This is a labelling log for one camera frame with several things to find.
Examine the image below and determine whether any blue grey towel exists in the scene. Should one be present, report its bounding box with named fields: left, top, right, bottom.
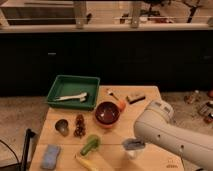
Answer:
left=122, top=138, right=145, bottom=150

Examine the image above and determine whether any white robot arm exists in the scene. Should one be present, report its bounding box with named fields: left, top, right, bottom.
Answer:
left=134, top=99, right=213, bottom=171

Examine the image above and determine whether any small metal cup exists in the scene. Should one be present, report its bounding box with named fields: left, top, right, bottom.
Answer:
left=55, top=119, right=69, bottom=136

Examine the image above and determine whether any white paper cup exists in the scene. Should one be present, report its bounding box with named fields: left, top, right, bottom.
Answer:
left=125, top=148, right=143, bottom=160

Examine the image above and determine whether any black wooden brush block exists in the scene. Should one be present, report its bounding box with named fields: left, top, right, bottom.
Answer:
left=126, top=95, right=146, bottom=104

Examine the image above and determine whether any orange ball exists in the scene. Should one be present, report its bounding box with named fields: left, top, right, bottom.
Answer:
left=117, top=100, right=126, bottom=111

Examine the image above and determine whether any white bone toy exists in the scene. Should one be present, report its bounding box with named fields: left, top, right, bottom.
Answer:
left=55, top=92, right=88, bottom=102

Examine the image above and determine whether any dark red bowl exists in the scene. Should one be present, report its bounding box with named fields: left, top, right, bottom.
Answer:
left=94, top=101, right=120, bottom=129

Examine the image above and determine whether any green plastic tray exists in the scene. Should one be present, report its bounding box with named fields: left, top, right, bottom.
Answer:
left=47, top=75, right=100, bottom=110

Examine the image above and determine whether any brown pine cone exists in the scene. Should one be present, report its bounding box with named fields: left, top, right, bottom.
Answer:
left=74, top=114, right=86, bottom=138

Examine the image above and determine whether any green toy vegetable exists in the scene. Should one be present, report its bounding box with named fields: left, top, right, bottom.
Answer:
left=80, top=134, right=101, bottom=156

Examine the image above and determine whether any blue sponge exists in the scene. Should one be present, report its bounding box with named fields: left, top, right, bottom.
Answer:
left=40, top=144, right=61, bottom=170

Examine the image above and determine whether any black stand left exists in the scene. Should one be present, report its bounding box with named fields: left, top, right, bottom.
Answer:
left=0, top=129, right=36, bottom=171

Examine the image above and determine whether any small brush with handle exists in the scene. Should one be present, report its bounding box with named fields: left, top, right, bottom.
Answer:
left=107, top=89, right=119, bottom=101

